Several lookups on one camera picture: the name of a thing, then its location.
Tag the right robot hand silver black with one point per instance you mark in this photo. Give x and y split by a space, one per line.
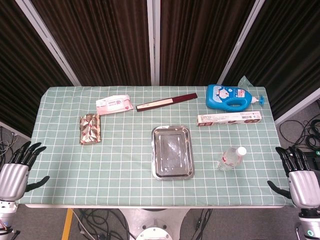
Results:
303 187

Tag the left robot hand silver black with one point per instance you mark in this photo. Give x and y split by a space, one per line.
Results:
12 177

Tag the transparent water bottle white cap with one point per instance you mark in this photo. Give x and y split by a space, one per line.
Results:
228 161

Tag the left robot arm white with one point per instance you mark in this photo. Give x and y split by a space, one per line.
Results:
5 217

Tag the blue detergent pump bottle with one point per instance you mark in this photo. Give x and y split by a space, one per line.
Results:
222 98

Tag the rectangular metal tray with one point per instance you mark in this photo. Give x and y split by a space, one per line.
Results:
172 152

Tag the gold red snack packet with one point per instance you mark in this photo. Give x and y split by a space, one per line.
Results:
90 128

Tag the long baking paper box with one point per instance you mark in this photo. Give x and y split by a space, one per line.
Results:
228 119

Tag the green checked tablecloth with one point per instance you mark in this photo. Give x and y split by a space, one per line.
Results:
120 162

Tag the pink white wet wipes pack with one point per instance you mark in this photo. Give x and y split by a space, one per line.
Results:
113 104

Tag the dark red flat box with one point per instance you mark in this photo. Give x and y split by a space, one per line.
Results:
166 102

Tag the white partition frame post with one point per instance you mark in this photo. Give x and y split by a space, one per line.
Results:
153 42
241 42
47 42

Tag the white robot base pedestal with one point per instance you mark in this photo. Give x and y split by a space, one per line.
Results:
155 230

